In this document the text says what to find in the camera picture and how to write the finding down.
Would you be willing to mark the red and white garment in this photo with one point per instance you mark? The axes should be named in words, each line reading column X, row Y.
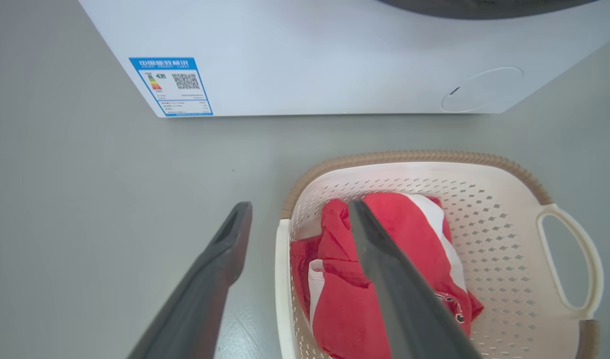
column 340, row 309

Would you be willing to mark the blue energy label sticker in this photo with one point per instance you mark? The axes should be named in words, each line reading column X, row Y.
column 178, row 94

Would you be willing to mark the black round washing machine door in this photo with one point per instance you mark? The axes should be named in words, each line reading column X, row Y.
column 484, row 7

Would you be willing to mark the white front-load washing machine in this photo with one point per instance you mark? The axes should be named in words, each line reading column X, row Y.
column 310, row 55

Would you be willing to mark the round white filter cover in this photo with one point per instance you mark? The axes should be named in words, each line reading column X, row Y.
column 484, row 89

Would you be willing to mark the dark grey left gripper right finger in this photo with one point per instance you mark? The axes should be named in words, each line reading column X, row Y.
column 404, row 299

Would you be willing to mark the cream perforated laundry basket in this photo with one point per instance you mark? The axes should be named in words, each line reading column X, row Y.
column 504, row 224

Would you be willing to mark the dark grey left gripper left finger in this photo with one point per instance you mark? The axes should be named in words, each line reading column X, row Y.
column 200, row 289

